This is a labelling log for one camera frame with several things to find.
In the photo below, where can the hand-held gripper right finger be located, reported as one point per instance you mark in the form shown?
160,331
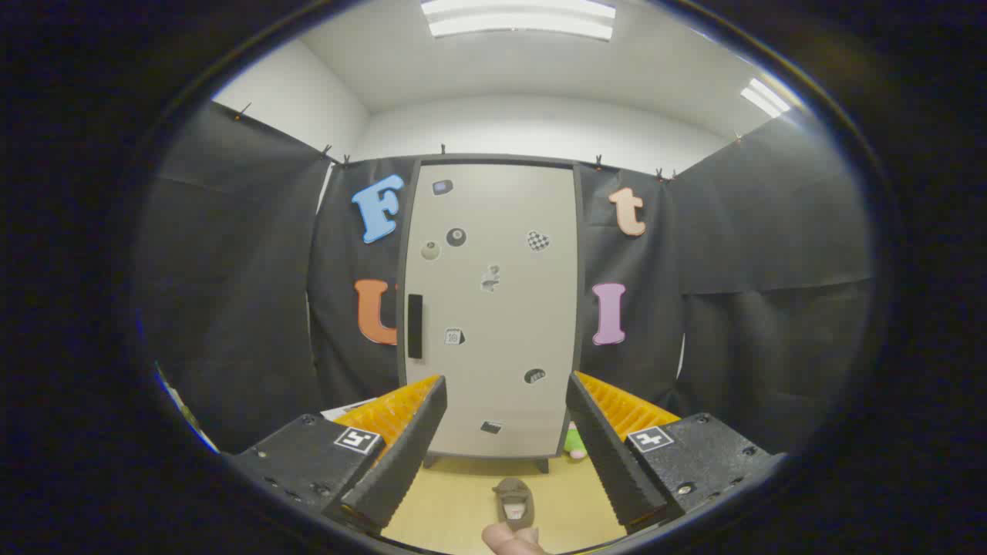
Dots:
605,455

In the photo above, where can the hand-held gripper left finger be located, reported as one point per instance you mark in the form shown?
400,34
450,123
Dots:
409,455

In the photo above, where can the brown shoe with bow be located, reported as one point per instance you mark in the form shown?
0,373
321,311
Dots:
513,501

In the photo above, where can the grey shoe cabinet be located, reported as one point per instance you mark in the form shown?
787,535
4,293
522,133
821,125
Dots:
493,159

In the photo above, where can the green plush toy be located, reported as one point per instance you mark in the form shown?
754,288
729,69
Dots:
573,441

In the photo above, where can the white book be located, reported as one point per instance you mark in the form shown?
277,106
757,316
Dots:
339,412

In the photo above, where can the black backdrop cloth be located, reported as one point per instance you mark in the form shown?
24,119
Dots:
231,270

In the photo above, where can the small ceiling light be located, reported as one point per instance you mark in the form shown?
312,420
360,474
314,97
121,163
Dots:
763,96

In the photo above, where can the long ceiling light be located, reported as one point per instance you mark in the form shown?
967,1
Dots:
517,23

